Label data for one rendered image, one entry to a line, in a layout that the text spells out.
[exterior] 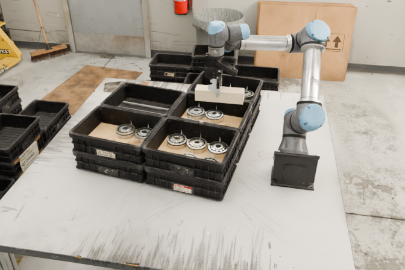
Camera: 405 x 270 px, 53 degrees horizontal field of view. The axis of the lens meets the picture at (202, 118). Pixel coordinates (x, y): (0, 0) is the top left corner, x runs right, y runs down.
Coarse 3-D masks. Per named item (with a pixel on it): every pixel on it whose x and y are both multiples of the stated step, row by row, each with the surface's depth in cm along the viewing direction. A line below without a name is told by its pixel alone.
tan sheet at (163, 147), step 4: (164, 140) 211; (164, 144) 209; (208, 144) 209; (160, 148) 205; (164, 148) 205; (168, 148) 205; (184, 148) 205; (176, 152) 202; (180, 152) 202; (184, 152) 202; (188, 152) 202; (204, 152) 202; (200, 156) 200; (204, 156) 200; (208, 156) 200; (220, 160) 197
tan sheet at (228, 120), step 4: (184, 112) 236; (184, 116) 232; (204, 116) 232; (224, 116) 232; (228, 116) 232; (232, 116) 232; (196, 120) 229; (200, 120) 229; (204, 120) 229; (224, 120) 229; (228, 120) 229; (232, 120) 229; (236, 120) 229; (240, 120) 229; (220, 124) 225; (224, 124) 225; (228, 124) 225; (232, 124) 225; (236, 124) 225
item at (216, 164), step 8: (176, 120) 210; (184, 120) 210; (224, 128) 203; (232, 128) 203; (152, 136) 197; (144, 144) 191; (232, 144) 191; (144, 152) 189; (152, 152) 188; (160, 152) 186; (168, 152) 185; (184, 160) 184; (192, 160) 182; (200, 160) 181; (208, 160) 181; (224, 160) 181
